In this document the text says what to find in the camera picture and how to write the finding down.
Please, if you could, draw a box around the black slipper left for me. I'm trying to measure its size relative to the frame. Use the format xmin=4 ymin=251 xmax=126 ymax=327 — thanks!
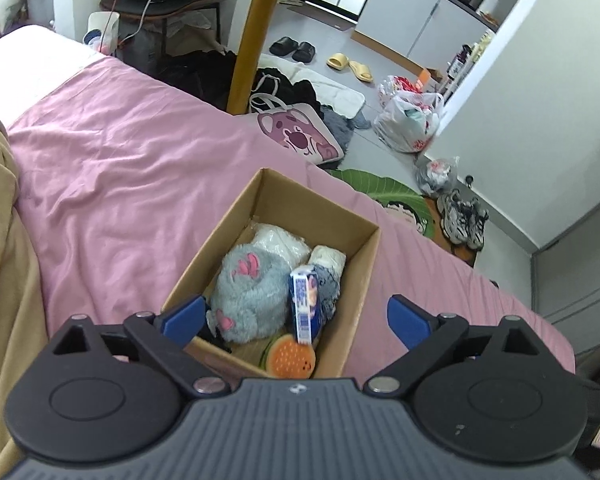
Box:
xmin=268 ymin=36 xmax=298 ymax=58

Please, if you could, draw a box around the white floor mat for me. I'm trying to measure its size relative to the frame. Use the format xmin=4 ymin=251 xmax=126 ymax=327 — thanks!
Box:
xmin=258 ymin=53 xmax=366 ymax=119

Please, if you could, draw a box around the pink bear tote bag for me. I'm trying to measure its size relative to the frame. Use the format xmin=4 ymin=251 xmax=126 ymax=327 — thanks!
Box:
xmin=249 ymin=92 xmax=344 ymax=166

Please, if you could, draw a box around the tan blanket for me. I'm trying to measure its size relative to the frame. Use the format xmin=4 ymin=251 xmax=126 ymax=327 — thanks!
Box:
xmin=0 ymin=122 xmax=47 ymax=478

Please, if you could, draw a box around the blue denim patch coaster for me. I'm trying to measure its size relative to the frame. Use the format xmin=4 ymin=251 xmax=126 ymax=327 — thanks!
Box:
xmin=314 ymin=264 xmax=340 ymax=323

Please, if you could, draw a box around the white kitchen cabinet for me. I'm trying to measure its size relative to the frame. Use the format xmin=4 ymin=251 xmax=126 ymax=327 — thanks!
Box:
xmin=353 ymin=0 xmax=496 ymax=72

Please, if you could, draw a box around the grey sneaker pair left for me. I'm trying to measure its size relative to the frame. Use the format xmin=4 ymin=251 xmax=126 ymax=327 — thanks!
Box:
xmin=436 ymin=188 xmax=469 ymax=245

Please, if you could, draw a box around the yellow slipper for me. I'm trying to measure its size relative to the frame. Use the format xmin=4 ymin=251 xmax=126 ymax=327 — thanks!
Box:
xmin=326 ymin=53 xmax=349 ymax=72
xmin=349 ymin=60 xmax=374 ymax=84

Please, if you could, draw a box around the blue tissue pack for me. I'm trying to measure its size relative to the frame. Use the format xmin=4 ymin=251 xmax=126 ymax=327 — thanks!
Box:
xmin=289 ymin=264 xmax=323 ymax=347

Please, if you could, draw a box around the black slipper right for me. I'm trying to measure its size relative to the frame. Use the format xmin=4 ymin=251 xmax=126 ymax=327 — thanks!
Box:
xmin=291 ymin=41 xmax=315 ymax=64

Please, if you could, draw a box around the clear plastic trash bag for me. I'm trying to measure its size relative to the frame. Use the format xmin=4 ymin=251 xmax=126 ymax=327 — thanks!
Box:
xmin=416 ymin=156 xmax=460 ymax=197

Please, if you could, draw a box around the grey sneaker right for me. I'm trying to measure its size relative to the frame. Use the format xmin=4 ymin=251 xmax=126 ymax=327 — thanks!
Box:
xmin=467 ymin=200 xmax=489 ymax=252

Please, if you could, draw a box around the clear plastic bag white filling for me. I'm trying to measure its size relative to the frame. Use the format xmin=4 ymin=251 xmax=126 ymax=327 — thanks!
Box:
xmin=251 ymin=223 xmax=312 ymax=270

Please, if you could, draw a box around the white red plastic bag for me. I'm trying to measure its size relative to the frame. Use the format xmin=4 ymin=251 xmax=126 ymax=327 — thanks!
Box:
xmin=372 ymin=75 xmax=444 ymax=154

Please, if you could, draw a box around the black white patch coaster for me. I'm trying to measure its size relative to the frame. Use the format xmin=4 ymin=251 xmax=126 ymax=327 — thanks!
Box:
xmin=197 ymin=323 xmax=232 ymax=353

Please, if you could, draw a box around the grey plush toy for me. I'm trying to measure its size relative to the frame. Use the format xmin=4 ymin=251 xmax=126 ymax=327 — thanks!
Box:
xmin=206 ymin=244 xmax=290 ymax=344

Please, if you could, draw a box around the green leaf cartoon rug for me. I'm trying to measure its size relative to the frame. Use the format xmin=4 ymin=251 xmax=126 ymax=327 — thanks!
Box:
xmin=329 ymin=169 xmax=478 ymax=268

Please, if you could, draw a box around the orange melon slice coaster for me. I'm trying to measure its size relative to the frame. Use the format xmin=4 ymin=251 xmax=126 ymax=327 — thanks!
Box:
xmin=260 ymin=334 xmax=316 ymax=379

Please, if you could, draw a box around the black slipper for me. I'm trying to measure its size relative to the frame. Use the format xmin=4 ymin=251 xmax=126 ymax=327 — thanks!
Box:
xmin=268 ymin=36 xmax=298 ymax=58
xmin=291 ymin=41 xmax=315 ymax=64

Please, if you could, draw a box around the black clothes pile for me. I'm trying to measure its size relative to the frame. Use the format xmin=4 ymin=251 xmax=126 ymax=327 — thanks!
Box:
xmin=251 ymin=68 xmax=324 ymax=118

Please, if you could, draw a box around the yellow slipper right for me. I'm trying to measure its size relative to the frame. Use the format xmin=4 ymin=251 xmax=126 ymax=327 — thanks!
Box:
xmin=349 ymin=60 xmax=374 ymax=84

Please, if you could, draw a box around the pink bed sheet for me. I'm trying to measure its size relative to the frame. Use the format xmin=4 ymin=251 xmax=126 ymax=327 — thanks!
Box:
xmin=9 ymin=58 xmax=576 ymax=382

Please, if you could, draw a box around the yellow slipper left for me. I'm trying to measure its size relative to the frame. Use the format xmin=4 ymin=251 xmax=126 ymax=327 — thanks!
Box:
xmin=326 ymin=53 xmax=349 ymax=72

